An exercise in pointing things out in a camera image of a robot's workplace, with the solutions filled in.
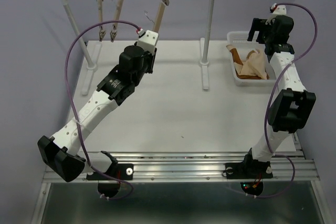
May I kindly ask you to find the beige underwear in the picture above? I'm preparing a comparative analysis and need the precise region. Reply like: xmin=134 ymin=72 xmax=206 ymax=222
xmin=240 ymin=49 xmax=268 ymax=80

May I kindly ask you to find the wooden clip hanger with underwear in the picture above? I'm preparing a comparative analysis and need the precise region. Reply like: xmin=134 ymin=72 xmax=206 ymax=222
xmin=144 ymin=0 xmax=170 ymax=33

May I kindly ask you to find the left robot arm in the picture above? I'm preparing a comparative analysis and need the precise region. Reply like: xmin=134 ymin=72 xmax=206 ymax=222
xmin=37 ymin=42 xmax=157 ymax=182

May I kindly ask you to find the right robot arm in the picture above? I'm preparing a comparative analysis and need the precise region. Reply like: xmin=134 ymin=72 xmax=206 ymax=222
xmin=241 ymin=15 xmax=316 ymax=178

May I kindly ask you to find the brown underwear in basket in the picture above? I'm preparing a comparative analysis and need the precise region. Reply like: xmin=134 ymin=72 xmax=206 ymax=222
xmin=226 ymin=45 xmax=269 ymax=80

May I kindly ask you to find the wooden clip hanger far left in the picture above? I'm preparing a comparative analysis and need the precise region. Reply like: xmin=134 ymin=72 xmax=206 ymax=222
xmin=96 ymin=0 xmax=106 ymax=41

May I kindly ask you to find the white plastic basket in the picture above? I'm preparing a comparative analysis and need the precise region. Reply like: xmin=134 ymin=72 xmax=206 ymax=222
xmin=226 ymin=31 xmax=276 ymax=87

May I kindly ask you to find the white metal clothes rack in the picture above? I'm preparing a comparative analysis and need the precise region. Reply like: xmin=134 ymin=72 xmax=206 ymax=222
xmin=61 ymin=0 xmax=215 ymax=96

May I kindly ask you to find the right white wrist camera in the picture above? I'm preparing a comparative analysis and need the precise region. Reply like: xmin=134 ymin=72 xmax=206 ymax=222
xmin=266 ymin=3 xmax=287 ymax=25

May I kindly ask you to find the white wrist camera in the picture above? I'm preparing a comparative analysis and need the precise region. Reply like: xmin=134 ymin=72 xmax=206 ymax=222
xmin=266 ymin=3 xmax=287 ymax=25
xmin=137 ymin=30 xmax=159 ymax=54

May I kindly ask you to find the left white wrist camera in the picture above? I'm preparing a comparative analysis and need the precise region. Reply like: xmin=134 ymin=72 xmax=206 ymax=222
xmin=137 ymin=30 xmax=159 ymax=54

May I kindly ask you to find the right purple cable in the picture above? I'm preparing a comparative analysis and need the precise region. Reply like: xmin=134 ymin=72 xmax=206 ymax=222
xmin=245 ymin=2 xmax=320 ymax=200

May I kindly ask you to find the aluminium rail base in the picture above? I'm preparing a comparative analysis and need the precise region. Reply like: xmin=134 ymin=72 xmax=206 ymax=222
xmin=43 ymin=152 xmax=322 ymax=184

